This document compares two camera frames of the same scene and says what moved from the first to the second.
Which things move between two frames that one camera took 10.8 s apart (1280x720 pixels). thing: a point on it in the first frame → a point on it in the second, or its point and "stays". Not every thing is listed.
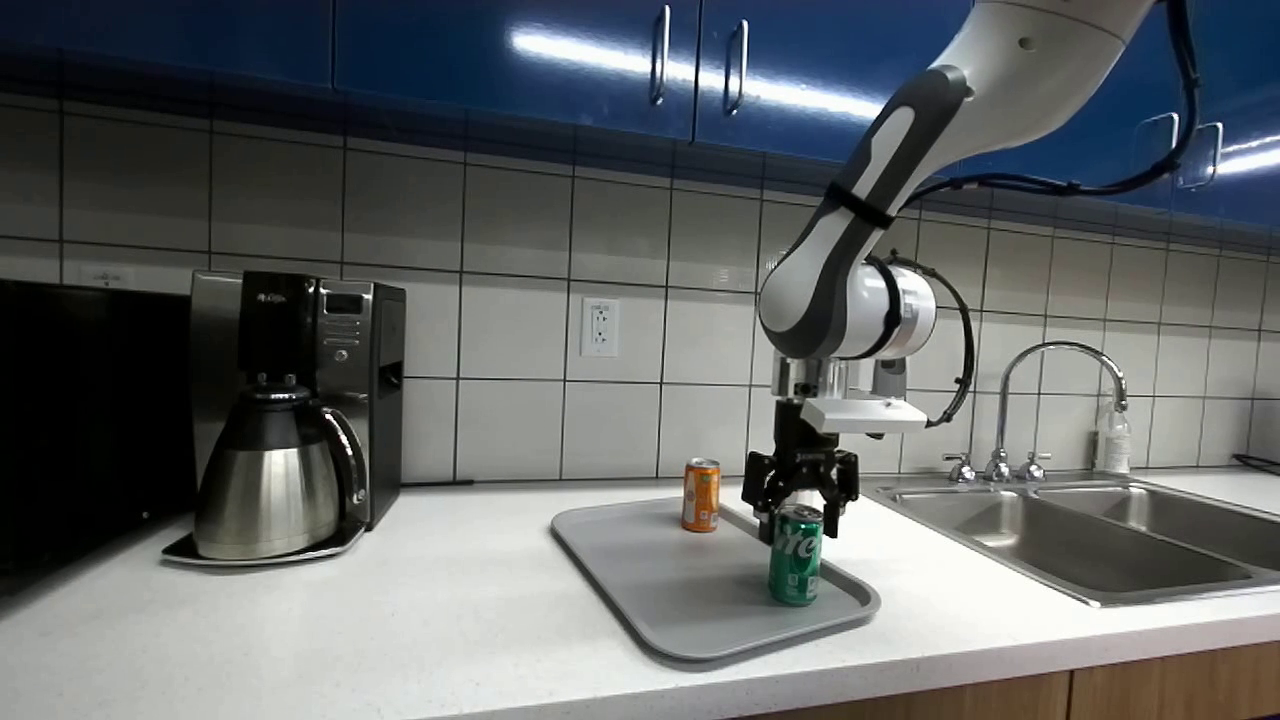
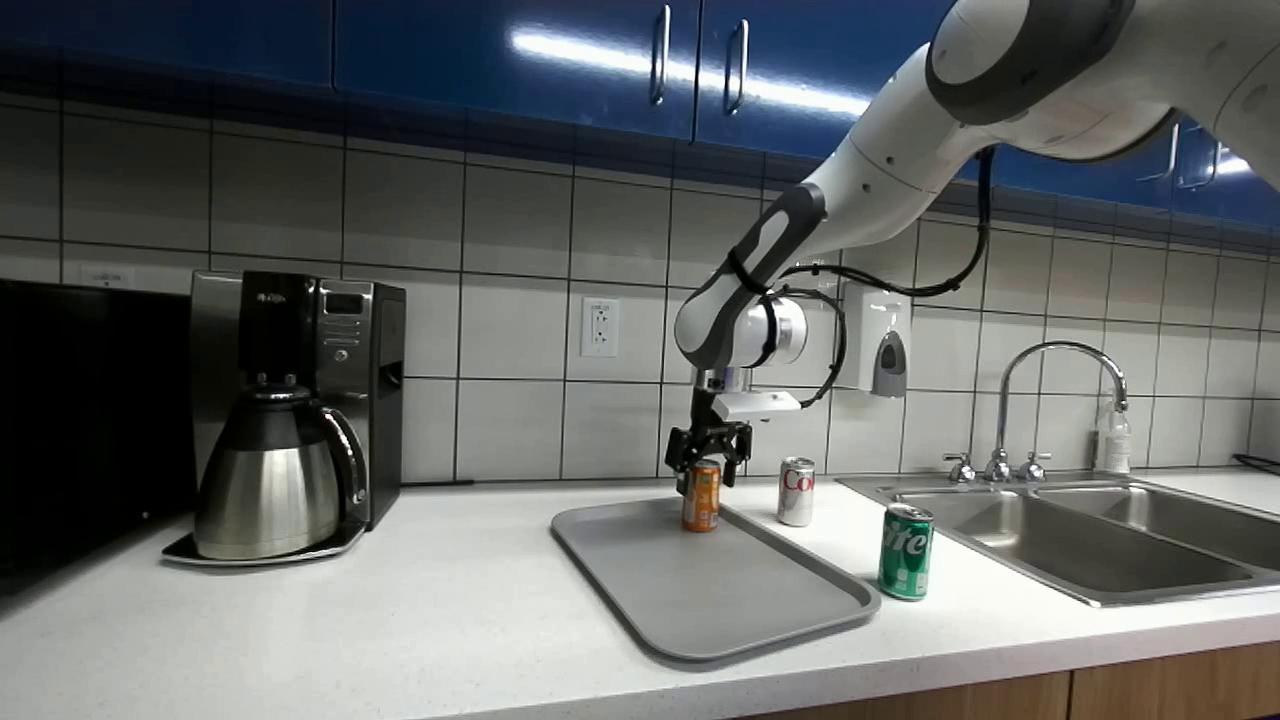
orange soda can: x=703 y=495 stays
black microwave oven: x=99 y=423 stays
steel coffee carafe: x=281 y=479 stays
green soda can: x=792 y=558 → x=906 y=548
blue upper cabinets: x=779 y=83 stays
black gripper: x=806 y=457 → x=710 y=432
